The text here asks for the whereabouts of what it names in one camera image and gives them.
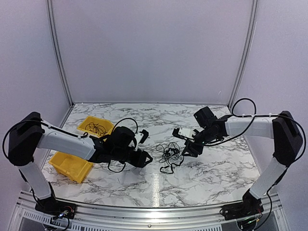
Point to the left aluminium corner post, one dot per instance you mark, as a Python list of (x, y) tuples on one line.
[(57, 52)]

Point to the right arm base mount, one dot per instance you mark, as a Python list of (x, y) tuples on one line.
[(247, 207)]

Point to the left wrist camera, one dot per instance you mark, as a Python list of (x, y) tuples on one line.
[(139, 138)]

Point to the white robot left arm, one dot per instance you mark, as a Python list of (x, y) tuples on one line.
[(22, 140)]

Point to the yellow bin near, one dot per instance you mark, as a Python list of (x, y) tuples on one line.
[(73, 167)]

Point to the yellow bin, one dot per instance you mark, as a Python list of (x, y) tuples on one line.
[(73, 167), (96, 126)]

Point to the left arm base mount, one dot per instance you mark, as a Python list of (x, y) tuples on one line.
[(55, 207)]

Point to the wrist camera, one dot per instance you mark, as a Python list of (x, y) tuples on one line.
[(184, 133), (139, 138)]

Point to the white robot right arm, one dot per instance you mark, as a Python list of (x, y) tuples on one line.
[(281, 128)]

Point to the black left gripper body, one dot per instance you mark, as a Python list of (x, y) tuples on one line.
[(120, 154)]

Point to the yellow bin far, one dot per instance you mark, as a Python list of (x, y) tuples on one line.
[(96, 126)]

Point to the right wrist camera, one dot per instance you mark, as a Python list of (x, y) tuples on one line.
[(184, 133)]

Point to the right aluminium corner post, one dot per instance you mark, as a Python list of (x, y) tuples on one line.
[(245, 54)]

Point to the aluminium corner post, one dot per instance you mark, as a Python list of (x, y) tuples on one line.
[(245, 54), (57, 52)]

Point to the aluminium front rail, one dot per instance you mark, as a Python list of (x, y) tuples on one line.
[(201, 218)]

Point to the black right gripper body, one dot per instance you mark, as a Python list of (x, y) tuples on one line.
[(208, 137)]

